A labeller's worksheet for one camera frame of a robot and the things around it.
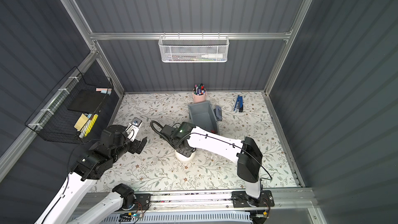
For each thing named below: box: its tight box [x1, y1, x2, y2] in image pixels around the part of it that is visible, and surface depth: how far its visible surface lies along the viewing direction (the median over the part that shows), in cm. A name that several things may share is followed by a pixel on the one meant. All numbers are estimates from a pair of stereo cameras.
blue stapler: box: [233, 94, 244, 113], surface depth 114 cm
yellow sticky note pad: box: [73, 113, 90, 132], surface depth 69 cm
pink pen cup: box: [192, 82, 207, 104], surface depth 107 cm
